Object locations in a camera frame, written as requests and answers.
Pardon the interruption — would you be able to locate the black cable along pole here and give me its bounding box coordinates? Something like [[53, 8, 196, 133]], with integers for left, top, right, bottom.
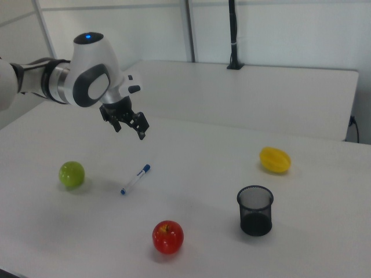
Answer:
[[235, 8, 240, 66]]

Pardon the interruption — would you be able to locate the green apple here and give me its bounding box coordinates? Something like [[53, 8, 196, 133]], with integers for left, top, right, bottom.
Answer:
[[59, 160, 86, 188]]

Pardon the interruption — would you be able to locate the black camera pole with base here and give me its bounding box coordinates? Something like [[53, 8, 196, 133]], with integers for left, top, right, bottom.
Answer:
[[226, 0, 245, 71]]

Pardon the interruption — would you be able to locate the black wall plug cable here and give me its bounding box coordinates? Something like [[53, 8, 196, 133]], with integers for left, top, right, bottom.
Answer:
[[348, 115, 361, 143]]

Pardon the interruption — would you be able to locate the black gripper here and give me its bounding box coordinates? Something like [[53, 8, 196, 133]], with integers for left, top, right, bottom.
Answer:
[[99, 96, 151, 141]]

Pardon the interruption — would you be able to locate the red apple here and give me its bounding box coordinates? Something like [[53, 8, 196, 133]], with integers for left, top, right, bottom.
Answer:
[[152, 220, 185, 255]]

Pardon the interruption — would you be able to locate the grey partition frame post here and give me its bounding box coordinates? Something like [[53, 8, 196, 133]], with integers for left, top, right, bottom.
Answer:
[[33, 0, 58, 60], [184, 0, 196, 63]]

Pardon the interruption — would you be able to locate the black mesh pen cup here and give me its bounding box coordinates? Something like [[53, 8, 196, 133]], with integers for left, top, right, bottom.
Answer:
[[236, 185, 275, 237]]

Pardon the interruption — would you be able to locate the blue white marker pen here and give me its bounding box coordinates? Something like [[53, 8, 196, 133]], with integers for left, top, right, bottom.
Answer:
[[119, 163, 152, 196]]

